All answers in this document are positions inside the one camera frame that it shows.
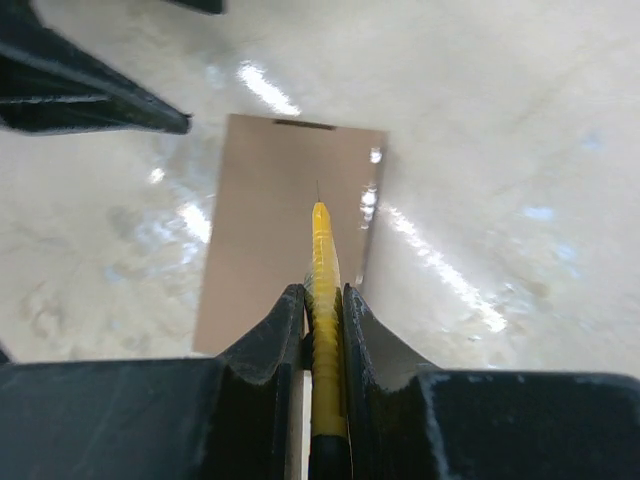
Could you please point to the brown cardboard express box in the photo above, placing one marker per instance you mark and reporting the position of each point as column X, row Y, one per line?
column 251, row 311

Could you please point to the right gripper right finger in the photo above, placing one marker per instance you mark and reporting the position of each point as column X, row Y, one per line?
column 411, row 419

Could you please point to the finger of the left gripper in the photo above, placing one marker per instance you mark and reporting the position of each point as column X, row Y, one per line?
column 25, row 38
column 54, row 100

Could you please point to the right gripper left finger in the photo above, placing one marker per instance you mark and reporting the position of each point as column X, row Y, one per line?
column 150, row 415

